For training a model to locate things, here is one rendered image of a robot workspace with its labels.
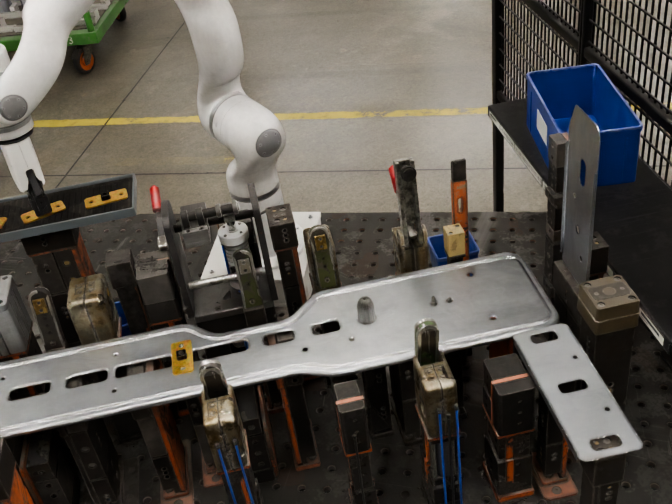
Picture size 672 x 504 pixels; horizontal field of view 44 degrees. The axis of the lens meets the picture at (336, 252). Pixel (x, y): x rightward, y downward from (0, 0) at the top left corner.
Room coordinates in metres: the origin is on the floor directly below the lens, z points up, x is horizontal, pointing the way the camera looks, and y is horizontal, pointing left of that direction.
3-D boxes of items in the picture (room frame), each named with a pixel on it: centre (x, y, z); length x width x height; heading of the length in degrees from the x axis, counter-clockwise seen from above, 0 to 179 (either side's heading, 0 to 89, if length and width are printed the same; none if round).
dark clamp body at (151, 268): (1.32, 0.35, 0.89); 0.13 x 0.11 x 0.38; 6
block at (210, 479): (1.14, 0.30, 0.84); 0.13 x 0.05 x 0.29; 6
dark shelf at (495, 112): (1.41, -0.58, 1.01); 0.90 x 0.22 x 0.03; 6
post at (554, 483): (0.99, -0.34, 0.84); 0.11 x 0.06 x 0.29; 6
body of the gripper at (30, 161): (1.43, 0.56, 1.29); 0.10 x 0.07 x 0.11; 25
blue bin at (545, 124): (1.58, -0.56, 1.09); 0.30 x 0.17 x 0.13; 178
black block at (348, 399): (0.98, 0.01, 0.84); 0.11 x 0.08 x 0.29; 6
